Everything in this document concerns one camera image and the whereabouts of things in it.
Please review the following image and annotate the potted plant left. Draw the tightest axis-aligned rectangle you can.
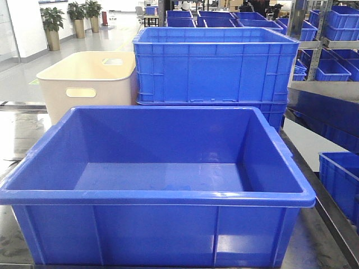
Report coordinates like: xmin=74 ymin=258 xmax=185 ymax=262
xmin=40 ymin=7 xmax=65 ymax=51

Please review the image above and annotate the large blue front bin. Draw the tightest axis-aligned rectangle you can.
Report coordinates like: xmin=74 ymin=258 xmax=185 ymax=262
xmin=1 ymin=105 xmax=316 ymax=267

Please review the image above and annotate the steel shelf with bins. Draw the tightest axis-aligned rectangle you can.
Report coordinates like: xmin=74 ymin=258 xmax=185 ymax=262
xmin=290 ymin=1 xmax=358 ymax=88

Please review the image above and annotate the potted plant right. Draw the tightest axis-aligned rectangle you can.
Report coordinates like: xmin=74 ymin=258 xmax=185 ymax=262
xmin=85 ymin=1 xmax=102 ymax=33

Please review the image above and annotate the potted plant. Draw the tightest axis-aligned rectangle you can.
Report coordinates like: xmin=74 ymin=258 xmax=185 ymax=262
xmin=85 ymin=1 xmax=102 ymax=33
xmin=67 ymin=2 xmax=85 ymax=39
xmin=40 ymin=7 xmax=65 ymax=51

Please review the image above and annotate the lower blue stacked crate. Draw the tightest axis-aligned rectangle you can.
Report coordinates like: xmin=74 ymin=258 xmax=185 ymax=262
xmin=136 ymin=98 xmax=287 ymax=132

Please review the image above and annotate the large blue stacked crate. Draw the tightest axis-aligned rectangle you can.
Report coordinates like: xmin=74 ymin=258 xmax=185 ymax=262
xmin=133 ymin=27 xmax=299 ymax=104

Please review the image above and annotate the blue bin lower right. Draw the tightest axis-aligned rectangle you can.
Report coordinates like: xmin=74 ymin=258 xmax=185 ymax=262
xmin=319 ymin=152 xmax=358 ymax=226

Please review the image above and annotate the potted plant middle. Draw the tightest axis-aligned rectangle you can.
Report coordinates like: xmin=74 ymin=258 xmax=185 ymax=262
xmin=67 ymin=2 xmax=85 ymax=39

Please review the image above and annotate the beige plastic bin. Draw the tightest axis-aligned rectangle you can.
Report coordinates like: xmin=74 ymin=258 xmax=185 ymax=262
xmin=36 ymin=51 xmax=139 ymax=124

